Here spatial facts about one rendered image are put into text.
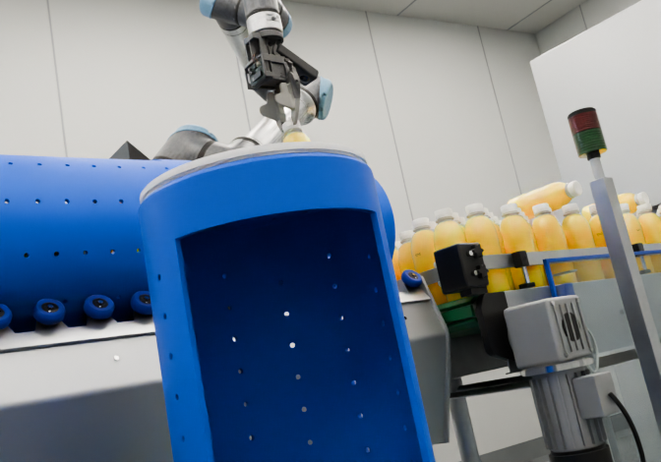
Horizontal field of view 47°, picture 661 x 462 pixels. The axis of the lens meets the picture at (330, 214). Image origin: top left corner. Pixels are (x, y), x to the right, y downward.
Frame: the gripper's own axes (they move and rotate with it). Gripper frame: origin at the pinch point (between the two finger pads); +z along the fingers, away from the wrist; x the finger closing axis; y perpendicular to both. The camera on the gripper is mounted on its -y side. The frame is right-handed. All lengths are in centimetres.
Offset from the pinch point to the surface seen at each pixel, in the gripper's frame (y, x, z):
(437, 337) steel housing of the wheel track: -16, 13, 51
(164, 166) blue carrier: 36.7, 9.3, 14.8
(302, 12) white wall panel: -226, -239, -201
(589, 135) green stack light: -52, 37, 14
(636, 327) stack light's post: -52, 35, 56
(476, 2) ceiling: -362, -191, -209
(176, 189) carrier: 59, 51, 33
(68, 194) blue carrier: 55, 13, 21
